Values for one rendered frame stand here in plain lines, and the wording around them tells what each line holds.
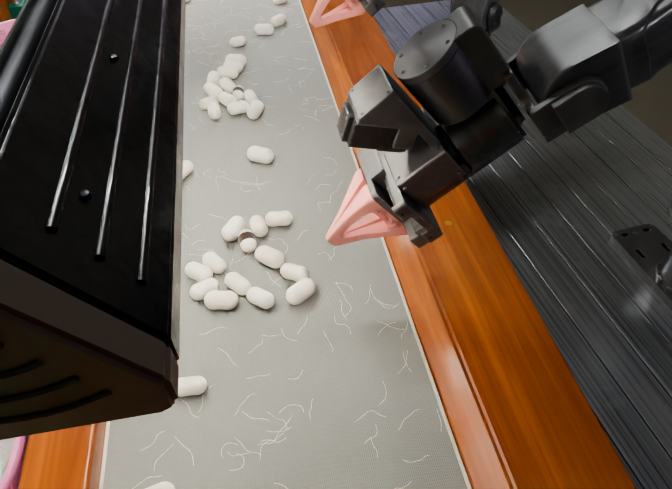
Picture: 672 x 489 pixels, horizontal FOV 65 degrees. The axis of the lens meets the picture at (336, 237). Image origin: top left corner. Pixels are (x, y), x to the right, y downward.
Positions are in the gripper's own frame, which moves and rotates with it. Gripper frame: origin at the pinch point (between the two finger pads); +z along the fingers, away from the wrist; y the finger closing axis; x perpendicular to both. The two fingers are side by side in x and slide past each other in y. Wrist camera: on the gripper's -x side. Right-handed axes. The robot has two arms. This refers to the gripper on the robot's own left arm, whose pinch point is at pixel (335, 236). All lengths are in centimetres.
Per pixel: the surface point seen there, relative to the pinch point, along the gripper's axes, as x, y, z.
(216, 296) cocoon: -4.0, 0.8, 13.3
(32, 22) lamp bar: -31.6, 15.6, -8.6
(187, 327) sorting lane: -4.7, 2.7, 17.1
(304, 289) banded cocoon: 1.9, 1.6, 6.4
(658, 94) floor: 169, -134, -73
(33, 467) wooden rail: -14.0, 15.8, 24.2
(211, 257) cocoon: -4.2, -4.9, 13.7
